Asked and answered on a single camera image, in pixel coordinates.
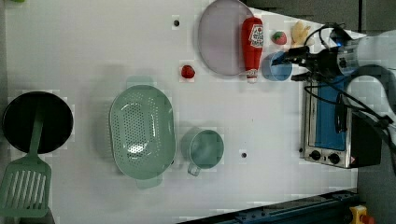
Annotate grey round plate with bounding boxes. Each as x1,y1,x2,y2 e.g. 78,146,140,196
198,0,253,76

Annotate red strawberry green leaves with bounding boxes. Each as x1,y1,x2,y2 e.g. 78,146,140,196
271,32,288,46

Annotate silver toaster oven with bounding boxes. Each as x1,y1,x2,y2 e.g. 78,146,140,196
301,83,382,169

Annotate red plush ketchup bottle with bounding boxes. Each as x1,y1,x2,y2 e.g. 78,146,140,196
241,17,263,83

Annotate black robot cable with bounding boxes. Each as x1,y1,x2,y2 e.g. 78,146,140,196
304,22,394,129

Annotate green slotted spatula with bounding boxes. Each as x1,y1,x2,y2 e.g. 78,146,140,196
0,108,51,217

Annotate green perforated colander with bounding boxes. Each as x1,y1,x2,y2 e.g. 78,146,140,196
109,76,177,189

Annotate red plush strawberry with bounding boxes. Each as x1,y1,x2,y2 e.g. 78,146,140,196
181,65,195,79

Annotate green mug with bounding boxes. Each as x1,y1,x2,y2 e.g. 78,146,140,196
180,128,224,176

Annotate peeled plush banana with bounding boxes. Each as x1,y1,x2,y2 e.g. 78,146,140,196
291,21,311,48

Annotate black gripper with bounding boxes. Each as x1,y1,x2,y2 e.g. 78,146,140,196
271,47,340,82

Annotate blue bowl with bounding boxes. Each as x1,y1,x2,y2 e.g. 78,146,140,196
262,51,292,81

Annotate black frying pan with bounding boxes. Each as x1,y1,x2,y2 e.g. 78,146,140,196
1,91,75,154

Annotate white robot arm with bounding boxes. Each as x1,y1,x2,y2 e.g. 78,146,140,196
270,28,395,169

